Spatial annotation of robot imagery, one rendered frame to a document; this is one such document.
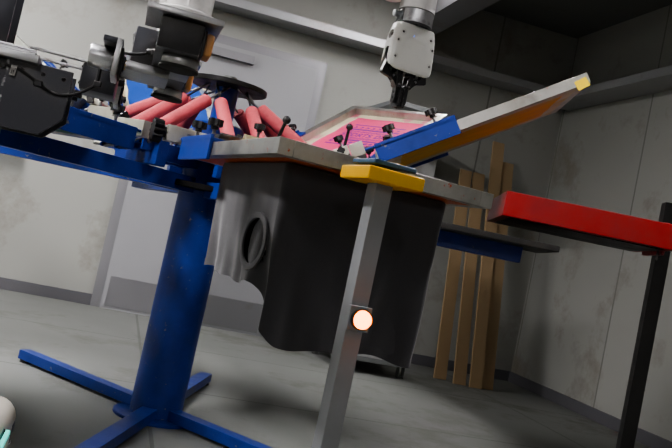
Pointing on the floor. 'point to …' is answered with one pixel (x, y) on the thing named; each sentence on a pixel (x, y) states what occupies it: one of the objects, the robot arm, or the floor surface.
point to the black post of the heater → (644, 342)
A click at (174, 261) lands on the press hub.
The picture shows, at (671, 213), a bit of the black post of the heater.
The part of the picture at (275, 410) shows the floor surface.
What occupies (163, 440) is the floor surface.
